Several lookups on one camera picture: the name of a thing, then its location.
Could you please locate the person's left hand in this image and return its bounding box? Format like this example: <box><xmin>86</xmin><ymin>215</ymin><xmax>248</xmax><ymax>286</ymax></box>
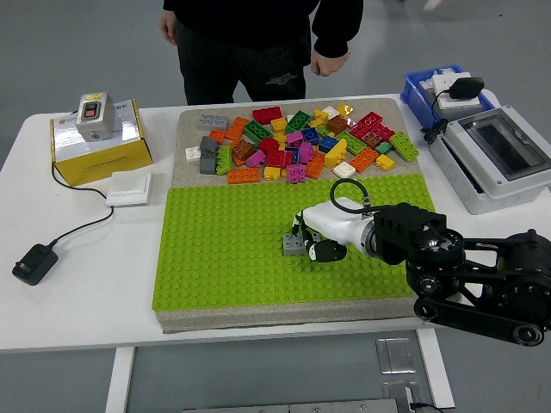
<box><xmin>310</xmin><ymin>49</ymin><xmax>350</xmax><ymax>77</ymax></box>

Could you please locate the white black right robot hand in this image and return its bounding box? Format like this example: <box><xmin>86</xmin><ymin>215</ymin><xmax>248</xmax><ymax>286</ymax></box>
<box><xmin>290</xmin><ymin>197</ymin><xmax>372</xmax><ymax>263</ymax></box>

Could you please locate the person's right hand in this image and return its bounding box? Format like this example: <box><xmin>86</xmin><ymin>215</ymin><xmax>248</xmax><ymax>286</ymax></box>
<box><xmin>158</xmin><ymin>9</ymin><xmax>180</xmax><ymax>46</ymax></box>

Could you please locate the grey two-by-four toy brick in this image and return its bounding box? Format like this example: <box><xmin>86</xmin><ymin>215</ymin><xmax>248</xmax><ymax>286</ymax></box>
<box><xmin>196</xmin><ymin>114</ymin><xmax>230</xmax><ymax>132</ymax></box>
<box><xmin>282</xmin><ymin>231</ymin><xmax>322</xmax><ymax>257</ymax></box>

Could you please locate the orange two-by-four toy brick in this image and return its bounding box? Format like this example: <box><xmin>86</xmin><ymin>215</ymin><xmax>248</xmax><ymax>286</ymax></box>
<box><xmin>303</xmin><ymin>151</ymin><xmax>325</xmax><ymax>180</ymax></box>
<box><xmin>349</xmin><ymin>146</ymin><xmax>380</xmax><ymax>174</ymax></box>
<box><xmin>226</xmin><ymin>166</ymin><xmax>261</xmax><ymax>185</ymax></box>
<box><xmin>225</xmin><ymin>116</ymin><xmax>251</xmax><ymax>143</ymax></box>

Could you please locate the dark green toy brick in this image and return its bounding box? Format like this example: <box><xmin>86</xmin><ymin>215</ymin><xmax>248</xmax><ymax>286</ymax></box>
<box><xmin>284</xmin><ymin>110</ymin><xmax>313</xmax><ymax>133</ymax></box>
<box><xmin>243</xmin><ymin>120</ymin><xmax>273</xmax><ymax>144</ymax></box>

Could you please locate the yellow curved toy brick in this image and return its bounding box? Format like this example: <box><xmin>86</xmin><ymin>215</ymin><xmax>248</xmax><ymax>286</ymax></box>
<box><xmin>323</xmin><ymin>138</ymin><xmax>348</xmax><ymax>169</ymax></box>

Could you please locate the lime two-by-four toy brick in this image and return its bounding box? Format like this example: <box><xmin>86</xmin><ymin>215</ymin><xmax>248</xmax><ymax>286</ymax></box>
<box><xmin>335</xmin><ymin>130</ymin><xmax>368</xmax><ymax>156</ymax></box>
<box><xmin>214</xmin><ymin>144</ymin><xmax>233</xmax><ymax>176</ymax></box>
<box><xmin>388</xmin><ymin>131</ymin><xmax>420</xmax><ymax>163</ymax></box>

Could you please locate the crimson toy brick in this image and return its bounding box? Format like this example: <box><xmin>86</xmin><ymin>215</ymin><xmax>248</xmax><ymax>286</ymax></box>
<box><xmin>368</xmin><ymin>123</ymin><xmax>396</xmax><ymax>143</ymax></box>

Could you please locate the green studded baseplate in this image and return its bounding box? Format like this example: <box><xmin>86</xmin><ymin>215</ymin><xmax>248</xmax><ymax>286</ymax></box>
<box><xmin>151</xmin><ymin>174</ymin><xmax>461</xmax><ymax>311</ymax></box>

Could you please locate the large metal floor plate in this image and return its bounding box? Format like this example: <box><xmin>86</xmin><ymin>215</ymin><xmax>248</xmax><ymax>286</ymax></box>
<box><xmin>381</xmin><ymin>380</ymin><xmax>422</xmax><ymax>410</ymax></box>
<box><xmin>375</xmin><ymin>337</ymin><xmax>417</xmax><ymax>374</ymax></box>

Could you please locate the person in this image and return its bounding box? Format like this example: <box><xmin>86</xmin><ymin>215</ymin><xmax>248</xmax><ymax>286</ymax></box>
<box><xmin>158</xmin><ymin>0</ymin><xmax>365</xmax><ymax>107</ymax></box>

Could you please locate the blue plastic bin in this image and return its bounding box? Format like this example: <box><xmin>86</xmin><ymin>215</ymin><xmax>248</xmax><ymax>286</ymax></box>
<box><xmin>400</xmin><ymin>64</ymin><xmax>496</xmax><ymax>130</ymax></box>

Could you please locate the black plug adapter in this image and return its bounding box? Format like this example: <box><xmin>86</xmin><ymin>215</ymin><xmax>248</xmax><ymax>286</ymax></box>
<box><xmin>447</xmin><ymin>77</ymin><xmax>486</xmax><ymax>101</ymax></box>

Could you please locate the yellow white cardboard box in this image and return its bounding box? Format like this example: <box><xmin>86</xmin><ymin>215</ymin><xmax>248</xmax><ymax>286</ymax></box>
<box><xmin>49</xmin><ymin>98</ymin><xmax>154</xmax><ymax>188</ymax></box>

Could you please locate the white table leg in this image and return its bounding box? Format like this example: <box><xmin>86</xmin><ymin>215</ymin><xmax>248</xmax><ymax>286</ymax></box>
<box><xmin>416</xmin><ymin>329</ymin><xmax>456</xmax><ymax>409</ymax></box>
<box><xmin>105</xmin><ymin>347</ymin><xmax>135</xmax><ymax>413</ymax></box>

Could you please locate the grey metal floor bar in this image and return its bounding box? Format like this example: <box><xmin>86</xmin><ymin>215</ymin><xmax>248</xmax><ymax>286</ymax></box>
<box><xmin>183</xmin><ymin>398</ymin><xmax>399</xmax><ymax>413</ymax></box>

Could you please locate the black power adapter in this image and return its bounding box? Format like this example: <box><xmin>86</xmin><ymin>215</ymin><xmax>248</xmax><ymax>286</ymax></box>
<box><xmin>11</xmin><ymin>243</ymin><xmax>59</xmax><ymax>287</ymax></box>

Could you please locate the grey push-button switch box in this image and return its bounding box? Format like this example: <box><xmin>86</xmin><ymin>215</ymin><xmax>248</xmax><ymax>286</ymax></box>
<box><xmin>75</xmin><ymin>91</ymin><xmax>116</xmax><ymax>143</ymax></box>

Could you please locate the black bundled plug cord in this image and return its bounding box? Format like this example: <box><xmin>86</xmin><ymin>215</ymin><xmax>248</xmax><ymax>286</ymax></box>
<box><xmin>422</xmin><ymin>92</ymin><xmax>451</xmax><ymax>145</ymax></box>

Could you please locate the white electrical enclosure box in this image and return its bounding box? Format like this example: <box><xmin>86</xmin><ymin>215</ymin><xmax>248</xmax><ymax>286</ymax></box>
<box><xmin>429</xmin><ymin>105</ymin><xmax>551</xmax><ymax>215</ymax></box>

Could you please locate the white wall switch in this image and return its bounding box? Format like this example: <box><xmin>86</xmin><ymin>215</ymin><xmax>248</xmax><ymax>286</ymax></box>
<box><xmin>104</xmin><ymin>170</ymin><xmax>154</xmax><ymax>207</ymax></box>

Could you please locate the black adapter cord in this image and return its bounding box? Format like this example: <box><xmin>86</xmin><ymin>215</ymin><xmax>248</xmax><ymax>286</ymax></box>
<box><xmin>50</xmin><ymin>163</ymin><xmax>115</xmax><ymax>250</ymax></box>

